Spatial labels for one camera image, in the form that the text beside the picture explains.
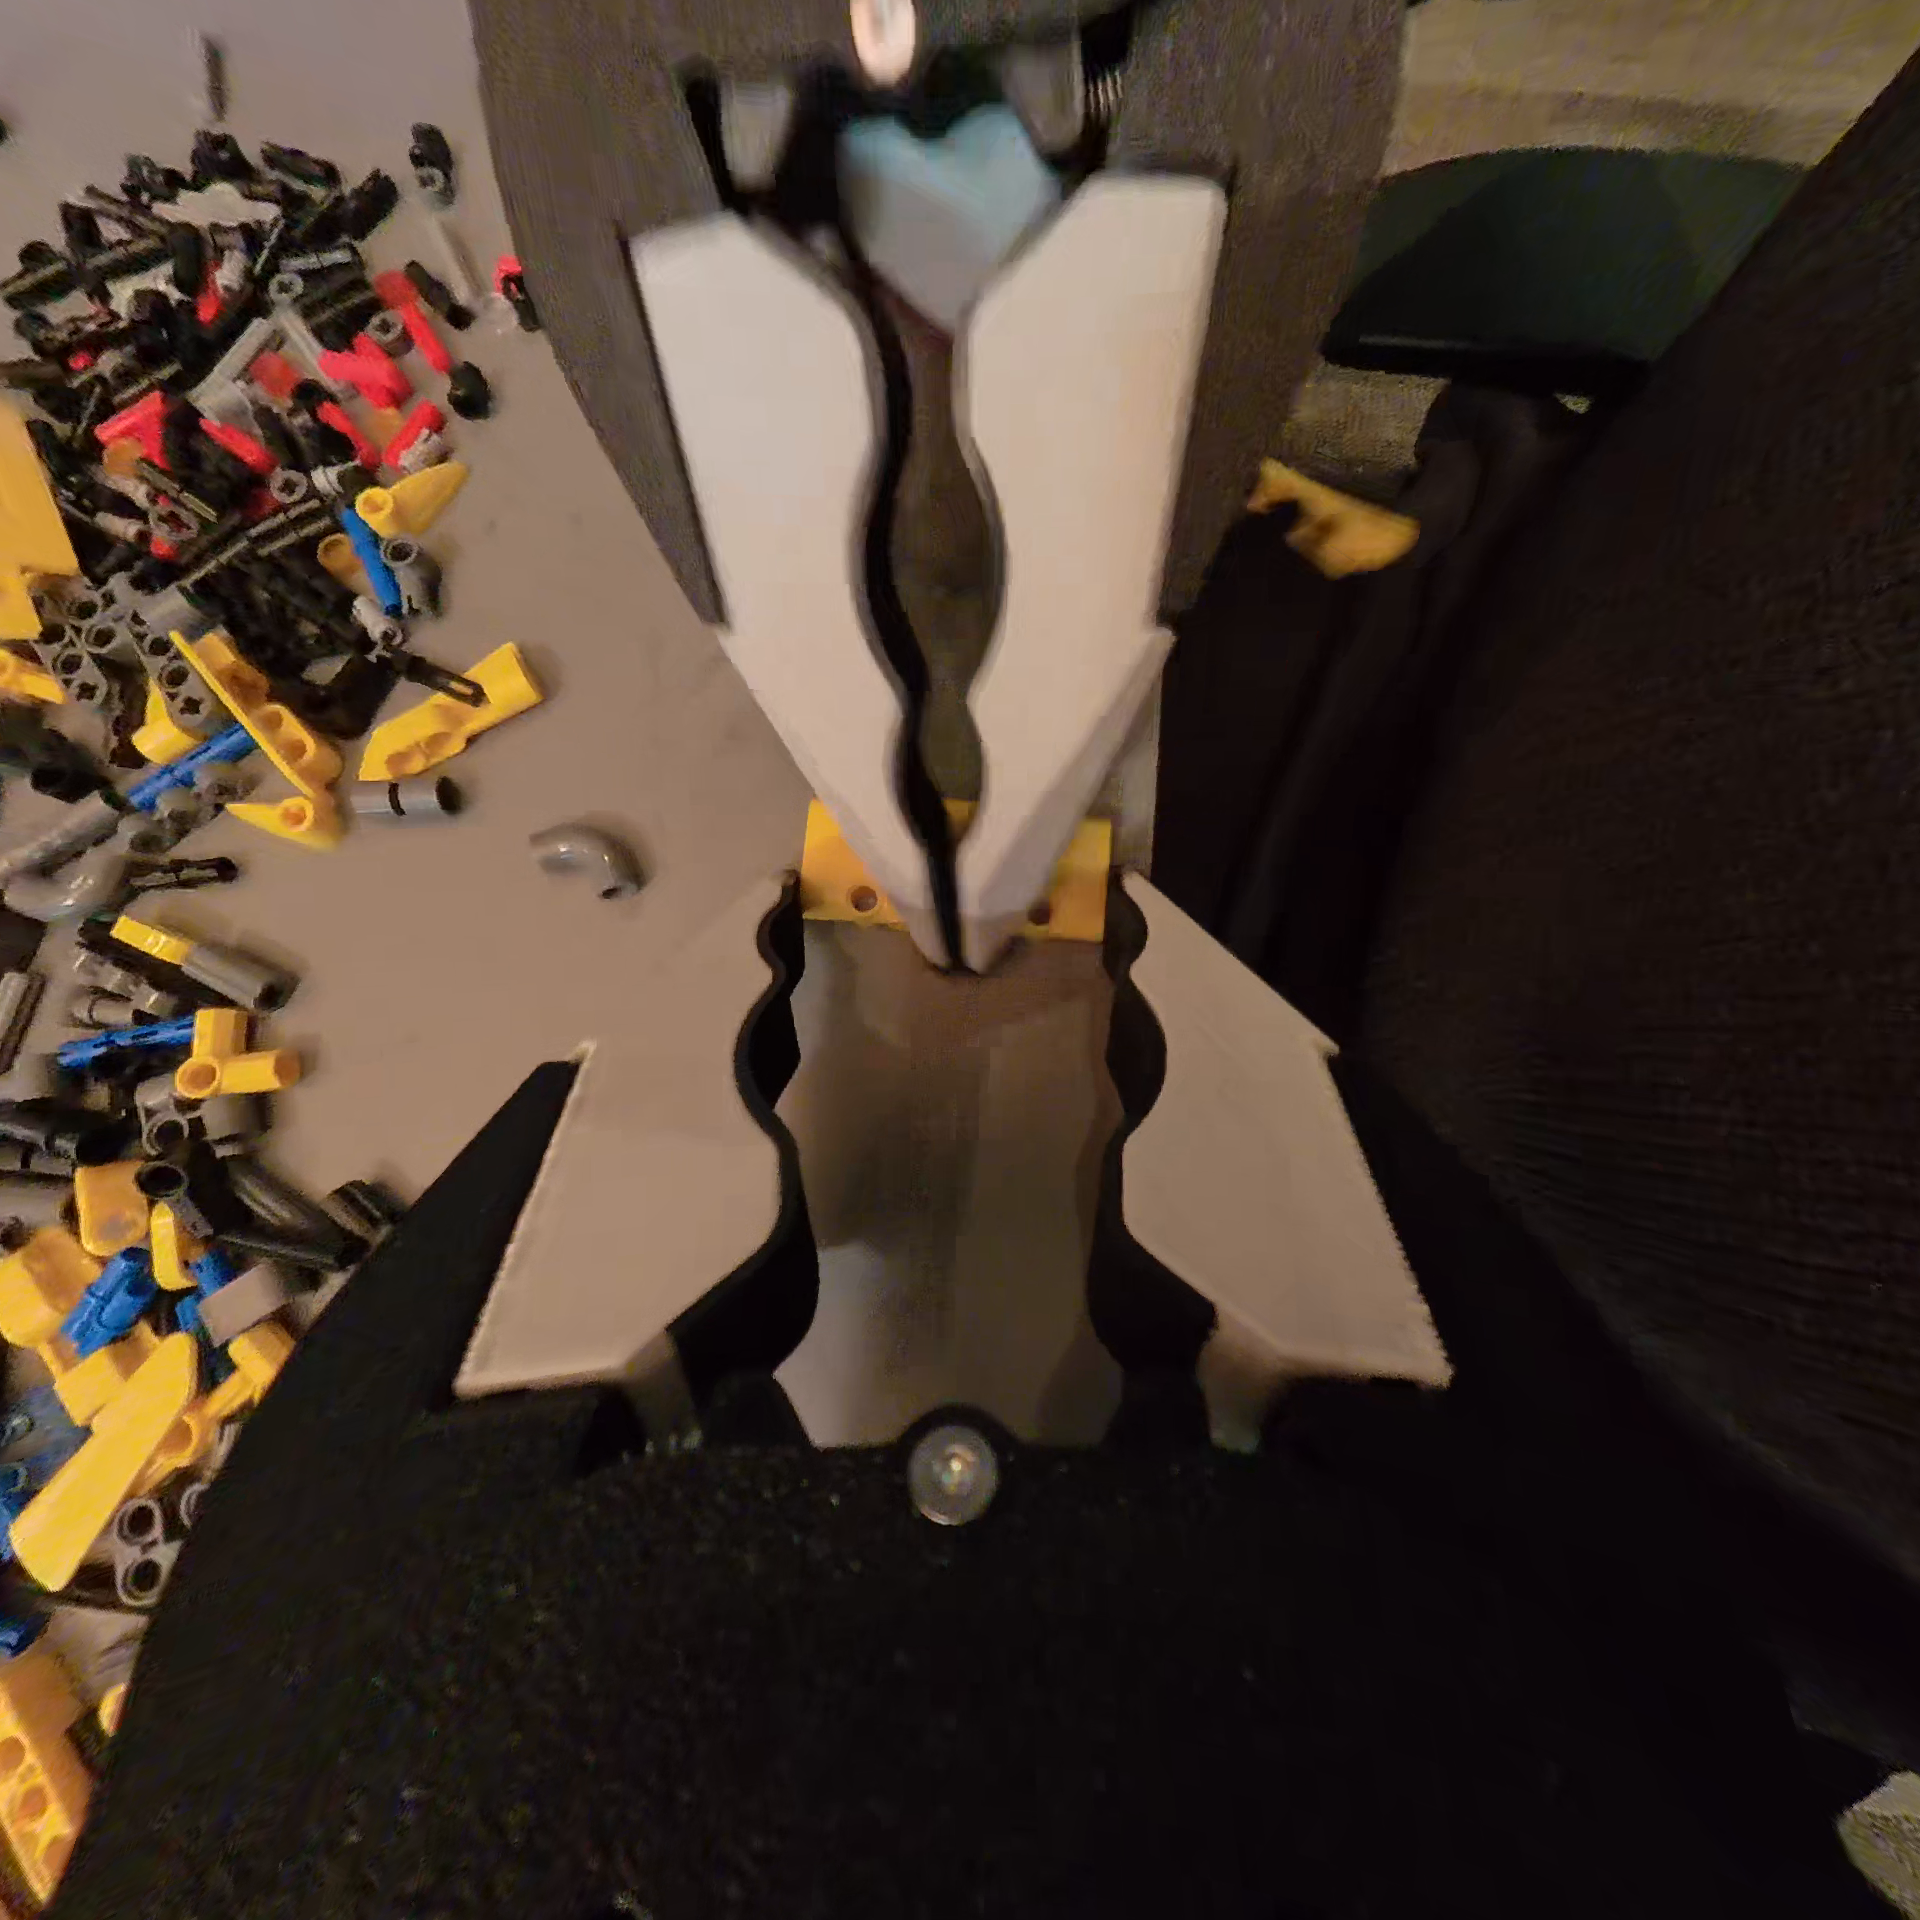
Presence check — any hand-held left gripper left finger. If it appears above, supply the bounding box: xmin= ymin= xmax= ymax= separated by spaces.
xmin=455 ymin=874 xmax=823 ymax=1444

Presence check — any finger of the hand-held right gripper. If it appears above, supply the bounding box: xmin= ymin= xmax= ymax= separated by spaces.
xmin=626 ymin=207 xmax=962 ymax=970
xmin=953 ymin=174 xmax=1232 ymax=970

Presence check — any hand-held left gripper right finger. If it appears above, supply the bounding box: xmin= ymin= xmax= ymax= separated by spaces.
xmin=1091 ymin=874 xmax=1456 ymax=1454

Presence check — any yellow rectangular panel brick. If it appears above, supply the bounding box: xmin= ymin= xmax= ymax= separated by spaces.
xmin=800 ymin=799 xmax=1120 ymax=946

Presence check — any grey curved elbow brick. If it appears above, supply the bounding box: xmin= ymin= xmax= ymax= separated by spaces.
xmin=533 ymin=822 xmax=650 ymax=902

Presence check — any small yellow brick piece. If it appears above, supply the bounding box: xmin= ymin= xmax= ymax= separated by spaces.
xmin=1247 ymin=457 xmax=1423 ymax=581

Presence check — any pile of black red pins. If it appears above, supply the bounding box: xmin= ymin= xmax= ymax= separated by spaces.
xmin=0 ymin=119 xmax=545 ymax=601

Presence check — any black chair armrest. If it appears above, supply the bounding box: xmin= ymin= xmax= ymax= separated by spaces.
xmin=1320 ymin=150 xmax=1802 ymax=401

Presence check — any pile of yellow blue bricks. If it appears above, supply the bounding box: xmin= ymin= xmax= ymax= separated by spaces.
xmin=0 ymin=457 xmax=543 ymax=1914

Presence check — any large yellow panel brick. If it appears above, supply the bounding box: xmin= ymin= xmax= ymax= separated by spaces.
xmin=0 ymin=398 xmax=84 ymax=641

